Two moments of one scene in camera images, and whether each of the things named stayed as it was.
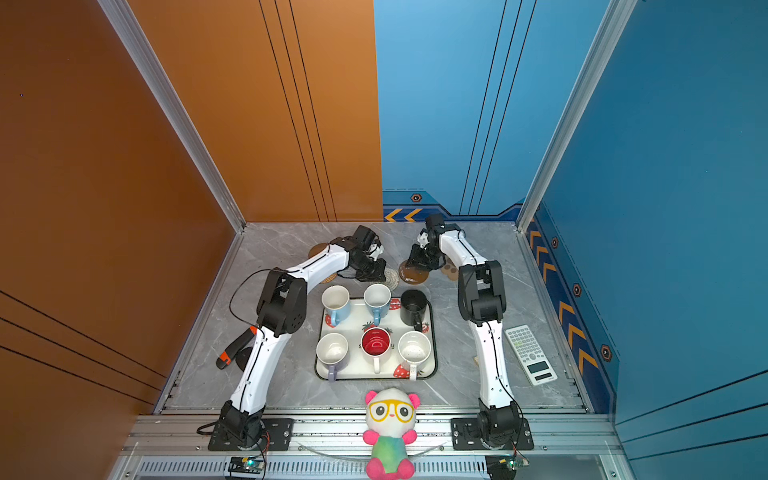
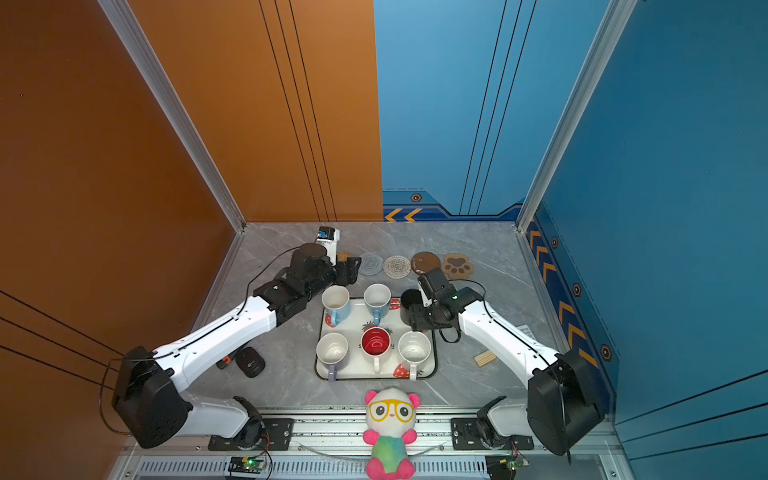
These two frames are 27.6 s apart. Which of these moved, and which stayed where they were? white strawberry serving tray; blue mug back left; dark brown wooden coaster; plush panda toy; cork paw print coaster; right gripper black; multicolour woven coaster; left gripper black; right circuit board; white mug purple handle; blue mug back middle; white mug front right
Moved: left gripper black; right gripper black; multicolour woven coaster; dark brown wooden coaster
Stayed: blue mug back middle; blue mug back left; white mug purple handle; right circuit board; plush panda toy; white strawberry serving tray; white mug front right; cork paw print coaster
